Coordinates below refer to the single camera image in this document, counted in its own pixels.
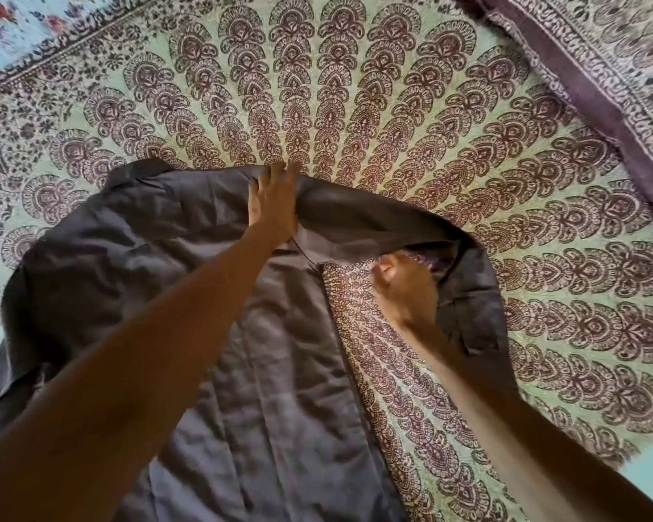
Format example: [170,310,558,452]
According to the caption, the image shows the person's right hand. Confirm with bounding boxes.
[370,253,445,328]

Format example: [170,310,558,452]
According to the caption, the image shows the person's left hand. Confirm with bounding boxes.
[247,161,302,249]

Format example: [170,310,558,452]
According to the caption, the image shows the grey collared shirt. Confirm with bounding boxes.
[0,157,518,522]

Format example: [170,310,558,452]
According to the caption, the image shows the person's right forearm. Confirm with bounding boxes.
[397,312,653,522]

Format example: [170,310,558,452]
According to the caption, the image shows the person's left forearm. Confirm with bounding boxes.
[0,223,295,522]

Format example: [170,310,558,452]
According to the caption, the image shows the green maroon patterned bedsheet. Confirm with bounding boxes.
[0,0,653,522]

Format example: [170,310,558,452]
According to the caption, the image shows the purple bordered patterned cloth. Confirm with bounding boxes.
[457,0,653,234]

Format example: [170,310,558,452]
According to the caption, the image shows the blue floral cloth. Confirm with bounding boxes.
[0,0,159,84]

